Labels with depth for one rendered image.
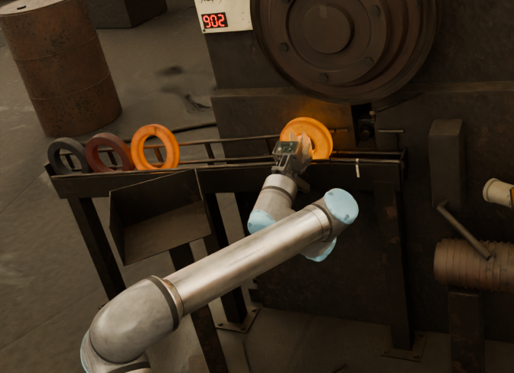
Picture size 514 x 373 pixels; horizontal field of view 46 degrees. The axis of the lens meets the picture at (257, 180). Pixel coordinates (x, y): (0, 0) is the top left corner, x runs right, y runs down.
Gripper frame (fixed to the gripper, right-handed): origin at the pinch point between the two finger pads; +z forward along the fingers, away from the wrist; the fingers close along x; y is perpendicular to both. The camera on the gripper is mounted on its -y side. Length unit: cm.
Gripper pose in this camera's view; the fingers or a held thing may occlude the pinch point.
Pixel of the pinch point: (304, 137)
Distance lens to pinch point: 177.4
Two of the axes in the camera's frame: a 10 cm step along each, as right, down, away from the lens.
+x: -9.0, -0.4, 4.4
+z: 3.3, -7.4, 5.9
